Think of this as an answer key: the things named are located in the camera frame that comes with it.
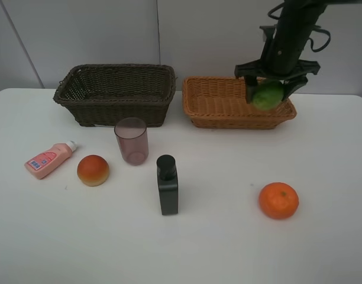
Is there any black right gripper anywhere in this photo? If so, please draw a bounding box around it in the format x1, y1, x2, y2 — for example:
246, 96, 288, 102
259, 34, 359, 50
234, 25, 321, 104

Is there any green lime fruit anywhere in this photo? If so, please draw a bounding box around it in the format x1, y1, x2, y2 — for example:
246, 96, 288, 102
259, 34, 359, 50
251, 79, 284, 111

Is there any orange tangerine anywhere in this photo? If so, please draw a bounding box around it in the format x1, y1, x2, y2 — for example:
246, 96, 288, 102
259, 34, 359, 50
258, 182, 299, 220

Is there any black pump bottle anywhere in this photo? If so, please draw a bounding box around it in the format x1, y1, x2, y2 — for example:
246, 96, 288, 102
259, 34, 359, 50
156, 154, 179, 215

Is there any translucent purple plastic cup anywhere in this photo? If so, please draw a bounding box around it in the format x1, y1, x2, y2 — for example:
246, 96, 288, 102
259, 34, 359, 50
114, 117, 149, 166

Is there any pink lotion bottle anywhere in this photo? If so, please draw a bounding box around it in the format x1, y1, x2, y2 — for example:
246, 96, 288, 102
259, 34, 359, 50
24, 141, 77, 180

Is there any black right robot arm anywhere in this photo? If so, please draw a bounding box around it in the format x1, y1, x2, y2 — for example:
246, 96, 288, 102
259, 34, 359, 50
234, 1, 331, 104

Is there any light orange wicker basket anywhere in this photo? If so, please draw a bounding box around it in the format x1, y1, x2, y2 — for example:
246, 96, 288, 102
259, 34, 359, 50
182, 76, 297, 130

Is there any dark brown wicker basket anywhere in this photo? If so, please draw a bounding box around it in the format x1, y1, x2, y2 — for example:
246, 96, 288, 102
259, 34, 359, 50
53, 64, 176, 127

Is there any round bread bun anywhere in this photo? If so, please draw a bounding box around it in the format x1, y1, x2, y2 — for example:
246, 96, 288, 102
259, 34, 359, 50
77, 155, 110, 187

